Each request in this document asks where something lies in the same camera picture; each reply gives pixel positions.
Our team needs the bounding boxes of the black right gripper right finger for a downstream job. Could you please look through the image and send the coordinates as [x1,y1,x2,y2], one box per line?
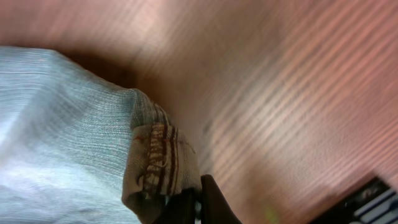
[201,174,242,224]

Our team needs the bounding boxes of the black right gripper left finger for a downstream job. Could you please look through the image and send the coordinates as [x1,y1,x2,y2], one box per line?
[153,189,196,224]

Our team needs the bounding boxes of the light blue denim shorts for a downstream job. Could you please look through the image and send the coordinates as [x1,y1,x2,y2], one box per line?
[1,47,201,223]

